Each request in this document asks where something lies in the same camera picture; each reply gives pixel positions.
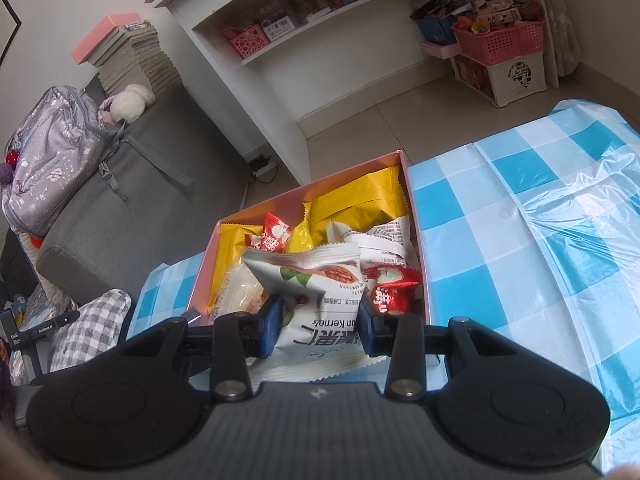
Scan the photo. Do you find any clear white wafer packet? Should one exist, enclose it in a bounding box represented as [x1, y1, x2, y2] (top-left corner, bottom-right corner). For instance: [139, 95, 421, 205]
[215, 262, 264, 316]

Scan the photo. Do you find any white pecan kernels packet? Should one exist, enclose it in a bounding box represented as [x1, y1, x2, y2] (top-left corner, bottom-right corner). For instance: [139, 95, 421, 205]
[242, 243, 373, 387]

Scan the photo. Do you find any yellow noodle snack packet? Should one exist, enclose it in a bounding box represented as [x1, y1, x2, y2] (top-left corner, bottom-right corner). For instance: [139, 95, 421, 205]
[286, 202, 314, 254]

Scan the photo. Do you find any red white candy packet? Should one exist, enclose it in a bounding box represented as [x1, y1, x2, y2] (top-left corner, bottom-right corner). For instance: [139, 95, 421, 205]
[363, 264, 422, 313]

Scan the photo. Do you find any large yellow snack packet left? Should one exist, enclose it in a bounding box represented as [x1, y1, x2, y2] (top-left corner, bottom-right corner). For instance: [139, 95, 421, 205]
[207, 223, 264, 314]

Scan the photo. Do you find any large yellow snack packet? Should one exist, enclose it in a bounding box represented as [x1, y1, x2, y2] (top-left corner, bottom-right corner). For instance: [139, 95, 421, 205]
[309, 166, 409, 247]
[207, 223, 264, 314]

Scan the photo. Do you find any white beige snack packet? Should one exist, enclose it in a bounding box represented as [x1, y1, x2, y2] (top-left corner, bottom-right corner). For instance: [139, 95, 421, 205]
[326, 216, 419, 269]

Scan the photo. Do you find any red candy packet in box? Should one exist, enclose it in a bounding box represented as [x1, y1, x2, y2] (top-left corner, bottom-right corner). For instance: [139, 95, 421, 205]
[245, 212, 293, 252]

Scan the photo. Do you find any pink and silver cardboard box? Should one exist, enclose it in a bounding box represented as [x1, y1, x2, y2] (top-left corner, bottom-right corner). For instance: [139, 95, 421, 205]
[189, 151, 425, 324]

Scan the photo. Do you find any grey white checkered cushion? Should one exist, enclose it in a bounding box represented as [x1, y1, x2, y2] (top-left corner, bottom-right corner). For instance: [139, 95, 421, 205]
[49, 288, 131, 373]

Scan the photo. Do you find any large yellow snack packet right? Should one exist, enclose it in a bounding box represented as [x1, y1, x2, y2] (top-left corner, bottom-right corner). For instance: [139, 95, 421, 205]
[309, 166, 409, 247]

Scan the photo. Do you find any blue white checkered tablecloth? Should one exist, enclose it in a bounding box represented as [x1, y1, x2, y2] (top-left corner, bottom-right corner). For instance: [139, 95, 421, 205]
[124, 97, 640, 476]

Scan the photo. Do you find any grey sofa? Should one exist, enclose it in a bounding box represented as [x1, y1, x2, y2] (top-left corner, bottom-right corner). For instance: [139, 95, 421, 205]
[17, 87, 250, 304]

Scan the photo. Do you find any white plush toy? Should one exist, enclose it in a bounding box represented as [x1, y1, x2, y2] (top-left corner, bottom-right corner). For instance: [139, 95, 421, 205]
[108, 84, 156, 124]

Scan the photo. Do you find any silver grey backpack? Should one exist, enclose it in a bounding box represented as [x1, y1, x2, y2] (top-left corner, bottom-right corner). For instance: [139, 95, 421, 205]
[1, 86, 193, 238]

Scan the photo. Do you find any white storage box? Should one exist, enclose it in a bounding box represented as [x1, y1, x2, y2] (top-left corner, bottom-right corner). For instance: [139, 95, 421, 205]
[451, 52, 548, 107]

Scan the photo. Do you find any small pink shelf basket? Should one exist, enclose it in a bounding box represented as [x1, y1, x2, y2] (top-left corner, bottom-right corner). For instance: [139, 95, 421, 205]
[220, 24, 270, 58]

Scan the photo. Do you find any white bookshelf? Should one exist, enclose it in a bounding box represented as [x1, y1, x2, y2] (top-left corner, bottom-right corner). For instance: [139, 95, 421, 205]
[157, 0, 544, 183]

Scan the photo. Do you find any stack of books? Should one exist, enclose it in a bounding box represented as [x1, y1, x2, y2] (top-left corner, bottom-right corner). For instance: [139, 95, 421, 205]
[72, 13, 182, 96]

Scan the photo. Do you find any blue storage bin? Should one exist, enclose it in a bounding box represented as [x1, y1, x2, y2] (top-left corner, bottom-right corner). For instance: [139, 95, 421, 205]
[416, 14, 457, 46]

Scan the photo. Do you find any pink plastic basket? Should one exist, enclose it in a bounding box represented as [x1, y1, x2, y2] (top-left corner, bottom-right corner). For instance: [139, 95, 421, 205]
[452, 21, 546, 66]

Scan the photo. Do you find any lace curtain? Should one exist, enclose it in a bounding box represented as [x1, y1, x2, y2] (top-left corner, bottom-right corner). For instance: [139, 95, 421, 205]
[544, 0, 582, 77]

